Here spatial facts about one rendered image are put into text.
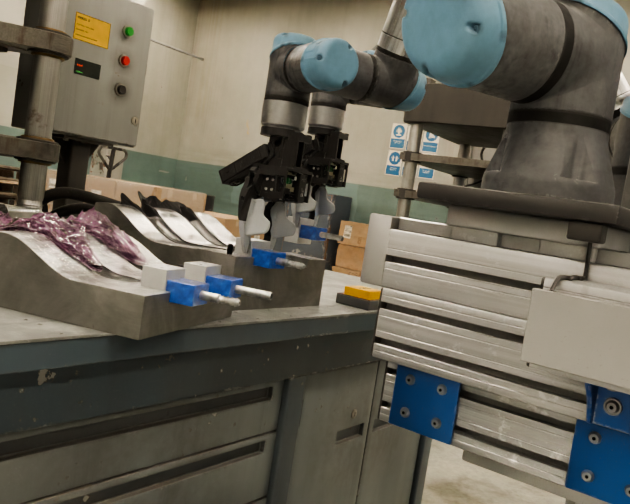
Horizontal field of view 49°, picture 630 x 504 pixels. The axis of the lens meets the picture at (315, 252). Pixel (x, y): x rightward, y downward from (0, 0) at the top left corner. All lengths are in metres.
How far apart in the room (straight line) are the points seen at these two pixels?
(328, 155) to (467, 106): 3.87
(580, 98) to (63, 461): 0.77
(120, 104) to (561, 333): 1.59
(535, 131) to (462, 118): 4.45
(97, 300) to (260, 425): 0.49
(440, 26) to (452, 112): 4.56
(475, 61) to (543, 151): 0.14
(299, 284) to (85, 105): 0.93
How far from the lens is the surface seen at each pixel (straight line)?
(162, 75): 10.27
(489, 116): 5.20
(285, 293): 1.24
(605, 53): 0.85
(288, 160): 1.13
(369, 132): 8.65
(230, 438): 1.22
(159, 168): 10.30
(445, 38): 0.74
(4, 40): 1.76
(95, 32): 2.00
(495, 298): 0.81
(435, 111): 5.36
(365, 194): 8.55
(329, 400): 1.44
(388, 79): 1.12
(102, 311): 0.88
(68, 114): 1.95
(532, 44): 0.77
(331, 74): 1.04
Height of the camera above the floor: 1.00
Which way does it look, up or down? 4 degrees down
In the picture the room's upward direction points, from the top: 9 degrees clockwise
